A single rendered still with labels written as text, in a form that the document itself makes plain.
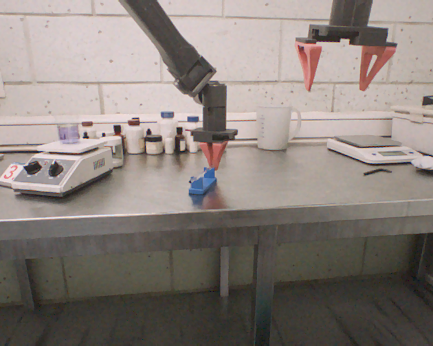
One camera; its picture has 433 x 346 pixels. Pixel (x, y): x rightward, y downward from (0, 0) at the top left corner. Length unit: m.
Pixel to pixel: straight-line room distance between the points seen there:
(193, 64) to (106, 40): 0.60
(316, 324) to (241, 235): 0.80
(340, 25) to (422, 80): 1.07
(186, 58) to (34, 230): 0.44
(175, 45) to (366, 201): 0.49
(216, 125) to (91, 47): 0.66
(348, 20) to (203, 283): 1.23
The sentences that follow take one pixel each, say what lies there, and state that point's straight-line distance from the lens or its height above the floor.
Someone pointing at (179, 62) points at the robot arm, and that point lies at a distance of 0.68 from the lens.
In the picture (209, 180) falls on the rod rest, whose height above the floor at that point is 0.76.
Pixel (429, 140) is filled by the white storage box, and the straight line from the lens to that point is 1.24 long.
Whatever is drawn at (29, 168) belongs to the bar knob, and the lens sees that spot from 0.79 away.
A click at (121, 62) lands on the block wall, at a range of 1.25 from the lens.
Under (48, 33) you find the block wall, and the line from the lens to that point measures 1.31.
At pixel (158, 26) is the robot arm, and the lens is 0.63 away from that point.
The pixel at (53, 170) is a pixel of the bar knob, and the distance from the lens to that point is 0.74.
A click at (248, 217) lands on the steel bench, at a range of 0.62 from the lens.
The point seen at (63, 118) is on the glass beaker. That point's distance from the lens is 0.81.
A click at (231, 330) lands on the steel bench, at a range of 1.33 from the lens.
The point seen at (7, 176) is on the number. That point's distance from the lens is 0.91.
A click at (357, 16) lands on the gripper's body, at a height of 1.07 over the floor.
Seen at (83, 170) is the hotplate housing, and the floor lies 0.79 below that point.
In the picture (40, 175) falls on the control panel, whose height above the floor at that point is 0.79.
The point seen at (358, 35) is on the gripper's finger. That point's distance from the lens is 0.55.
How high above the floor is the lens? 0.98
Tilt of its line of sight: 16 degrees down
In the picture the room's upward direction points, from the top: straight up
